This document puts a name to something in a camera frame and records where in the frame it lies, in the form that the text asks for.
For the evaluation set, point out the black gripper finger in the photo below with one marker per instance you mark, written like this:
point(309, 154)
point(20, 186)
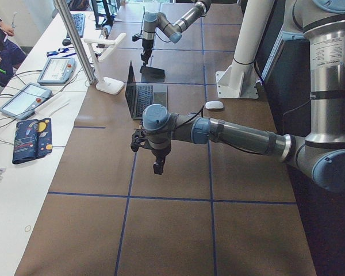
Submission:
point(143, 57)
point(148, 55)
point(156, 168)
point(161, 166)

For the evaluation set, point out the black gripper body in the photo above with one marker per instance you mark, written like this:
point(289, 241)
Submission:
point(160, 153)
point(146, 47)

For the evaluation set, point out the black mouse pad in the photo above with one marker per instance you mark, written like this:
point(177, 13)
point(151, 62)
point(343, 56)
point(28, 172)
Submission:
point(152, 74)

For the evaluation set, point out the grey laptop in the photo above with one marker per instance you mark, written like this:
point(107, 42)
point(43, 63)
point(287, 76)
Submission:
point(139, 96)

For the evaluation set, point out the white computer mouse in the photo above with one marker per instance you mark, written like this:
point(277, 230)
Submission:
point(214, 105)

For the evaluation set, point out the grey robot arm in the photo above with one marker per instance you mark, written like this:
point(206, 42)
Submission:
point(308, 109)
point(173, 31)

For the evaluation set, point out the black computer keyboard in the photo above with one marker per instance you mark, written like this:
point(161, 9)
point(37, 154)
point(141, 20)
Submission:
point(79, 22)

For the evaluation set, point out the far teach pendant tablet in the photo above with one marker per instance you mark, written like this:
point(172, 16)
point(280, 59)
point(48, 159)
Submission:
point(57, 71)

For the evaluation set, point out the teach pendant tablet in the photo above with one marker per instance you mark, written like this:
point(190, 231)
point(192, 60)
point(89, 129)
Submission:
point(23, 104)
point(57, 71)

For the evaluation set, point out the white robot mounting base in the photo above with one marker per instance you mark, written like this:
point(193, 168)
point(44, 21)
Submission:
point(239, 79)

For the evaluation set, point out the navy space print pouch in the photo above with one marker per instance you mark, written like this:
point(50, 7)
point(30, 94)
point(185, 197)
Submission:
point(32, 140)

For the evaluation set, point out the near teach pendant tablet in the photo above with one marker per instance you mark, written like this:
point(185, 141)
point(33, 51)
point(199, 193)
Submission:
point(23, 104)

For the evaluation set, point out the person in dark clothes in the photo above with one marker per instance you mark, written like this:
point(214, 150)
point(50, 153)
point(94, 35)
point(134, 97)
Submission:
point(11, 55)

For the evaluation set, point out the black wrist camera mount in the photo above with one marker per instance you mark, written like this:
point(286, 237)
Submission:
point(137, 37)
point(139, 140)

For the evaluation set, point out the aluminium frame post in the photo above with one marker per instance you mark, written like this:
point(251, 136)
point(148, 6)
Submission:
point(65, 14)

